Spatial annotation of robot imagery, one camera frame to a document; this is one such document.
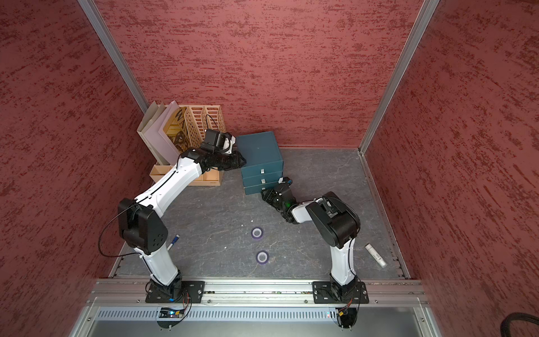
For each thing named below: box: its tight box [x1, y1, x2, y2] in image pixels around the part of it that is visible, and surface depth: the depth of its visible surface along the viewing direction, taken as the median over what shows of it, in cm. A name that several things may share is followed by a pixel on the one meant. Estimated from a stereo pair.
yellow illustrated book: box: [163, 106, 191, 154], surface depth 102 cm
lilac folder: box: [143, 100, 181, 165], surface depth 94 cm
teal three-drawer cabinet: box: [235, 131, 285, 196], surface depth 93 cm
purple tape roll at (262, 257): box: [255, 249, 270, 265], surface depth 84 cm
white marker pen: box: [364, 242, 388, 269], surface depth 83 cm
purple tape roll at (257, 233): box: [251, 226, 264, 241], surface depth 91 cm
